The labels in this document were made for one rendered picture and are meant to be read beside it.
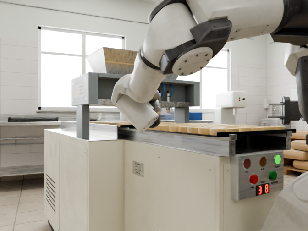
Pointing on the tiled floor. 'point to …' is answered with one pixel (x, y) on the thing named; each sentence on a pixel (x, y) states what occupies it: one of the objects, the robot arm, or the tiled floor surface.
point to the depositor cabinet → (84, 182)
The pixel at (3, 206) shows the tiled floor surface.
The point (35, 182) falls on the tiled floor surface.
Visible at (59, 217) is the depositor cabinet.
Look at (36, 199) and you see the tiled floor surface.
